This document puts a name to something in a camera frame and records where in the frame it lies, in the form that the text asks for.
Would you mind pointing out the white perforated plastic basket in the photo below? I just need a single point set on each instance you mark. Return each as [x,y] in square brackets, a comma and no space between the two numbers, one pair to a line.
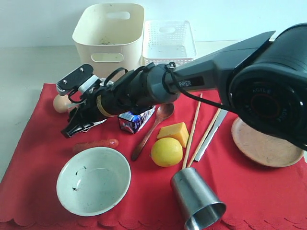
[167,41]

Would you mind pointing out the red sausage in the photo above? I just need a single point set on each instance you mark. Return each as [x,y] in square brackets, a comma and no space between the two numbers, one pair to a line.
[109,143]

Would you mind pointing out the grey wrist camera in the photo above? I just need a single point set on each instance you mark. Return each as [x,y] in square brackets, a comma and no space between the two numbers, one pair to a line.
[72,81]

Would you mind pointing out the left wooden chopstick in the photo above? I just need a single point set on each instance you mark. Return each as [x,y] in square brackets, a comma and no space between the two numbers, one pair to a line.
[185,160]

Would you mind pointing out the yellow lemon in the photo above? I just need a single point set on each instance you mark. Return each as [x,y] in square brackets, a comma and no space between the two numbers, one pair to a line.
[166,152]

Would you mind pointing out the brown wooden plate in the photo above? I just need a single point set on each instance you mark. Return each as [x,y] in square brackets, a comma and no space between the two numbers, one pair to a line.
[264,149]

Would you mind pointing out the brown egg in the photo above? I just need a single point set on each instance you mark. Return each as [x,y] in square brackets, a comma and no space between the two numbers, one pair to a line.
[61,103]

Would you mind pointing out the steel table knife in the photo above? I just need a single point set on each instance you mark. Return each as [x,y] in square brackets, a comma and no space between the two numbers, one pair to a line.
[211,134]

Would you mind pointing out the stainless steel cup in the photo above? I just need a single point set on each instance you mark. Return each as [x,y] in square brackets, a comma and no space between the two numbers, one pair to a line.
[200,207]

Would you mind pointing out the wooden chopstick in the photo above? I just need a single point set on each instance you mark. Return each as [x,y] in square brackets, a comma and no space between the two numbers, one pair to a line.
[206,133]
[185,160]

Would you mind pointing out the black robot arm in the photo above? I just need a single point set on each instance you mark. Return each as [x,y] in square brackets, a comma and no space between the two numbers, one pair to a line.
[264,82]

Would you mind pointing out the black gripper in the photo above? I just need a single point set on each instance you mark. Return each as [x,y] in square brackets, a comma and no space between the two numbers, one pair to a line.
[96,104]

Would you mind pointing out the orange cheese wedge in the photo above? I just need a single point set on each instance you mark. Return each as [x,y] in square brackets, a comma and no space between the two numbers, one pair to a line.
[177,131]

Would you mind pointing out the pale green bowl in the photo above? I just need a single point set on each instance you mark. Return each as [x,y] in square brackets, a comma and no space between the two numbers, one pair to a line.
[93,181]

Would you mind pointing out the cream plastic bin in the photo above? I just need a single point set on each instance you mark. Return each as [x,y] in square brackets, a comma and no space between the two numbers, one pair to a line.
[110,35]

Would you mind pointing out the blue white milk carton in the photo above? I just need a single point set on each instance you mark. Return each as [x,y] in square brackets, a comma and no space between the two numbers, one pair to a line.
[132,123]

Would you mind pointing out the red scalloped table cloth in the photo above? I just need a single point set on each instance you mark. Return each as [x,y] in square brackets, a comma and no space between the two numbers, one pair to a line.
[257,197]

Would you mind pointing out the brown wooden spoon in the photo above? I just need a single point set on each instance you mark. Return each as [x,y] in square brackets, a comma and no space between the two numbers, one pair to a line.
[163,112]

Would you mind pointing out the right wooden chopstick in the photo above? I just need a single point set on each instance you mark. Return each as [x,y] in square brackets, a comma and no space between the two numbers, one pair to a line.
[206,133]

